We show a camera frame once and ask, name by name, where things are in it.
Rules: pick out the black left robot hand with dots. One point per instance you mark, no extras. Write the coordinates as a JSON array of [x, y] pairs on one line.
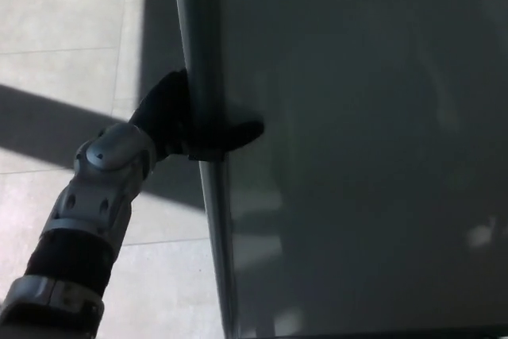
[[166, 116]]

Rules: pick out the dark grey glossy door panel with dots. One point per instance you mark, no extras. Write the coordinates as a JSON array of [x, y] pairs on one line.
[[357, 136]]

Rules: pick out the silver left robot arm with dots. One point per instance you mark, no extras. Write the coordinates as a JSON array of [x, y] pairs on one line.
[[79, 212]]

